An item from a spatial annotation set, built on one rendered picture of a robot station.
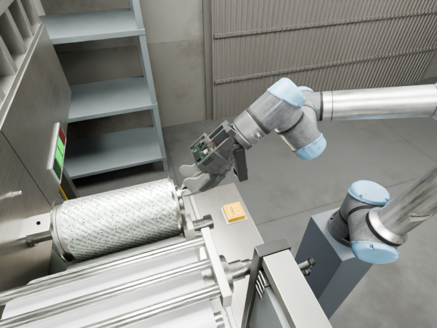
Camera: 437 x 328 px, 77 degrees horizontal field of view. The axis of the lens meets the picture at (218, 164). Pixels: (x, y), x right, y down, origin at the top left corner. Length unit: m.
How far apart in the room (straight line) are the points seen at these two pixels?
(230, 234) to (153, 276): 0.70
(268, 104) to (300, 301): 0.38
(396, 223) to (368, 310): 1.28
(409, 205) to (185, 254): 0.60
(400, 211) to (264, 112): 0.45
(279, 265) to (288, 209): 1.93
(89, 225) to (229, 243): 0.54
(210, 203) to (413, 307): 1.52
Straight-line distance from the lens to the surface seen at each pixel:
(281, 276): 0.40
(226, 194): 1.17
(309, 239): 1.23
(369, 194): 0.99
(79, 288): 0.42
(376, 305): 2.14
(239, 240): 1.05
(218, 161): 0.62
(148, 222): 0.65
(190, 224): 0.71
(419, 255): 2.48
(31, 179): 0.83
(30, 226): 0.73
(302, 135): 0.64
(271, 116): 0.60
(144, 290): 0.40
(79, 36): 1.95
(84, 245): 0.69
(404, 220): 0.86
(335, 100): 0.75
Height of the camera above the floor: 1.79
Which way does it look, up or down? 43 degrees down
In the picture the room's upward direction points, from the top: straight up
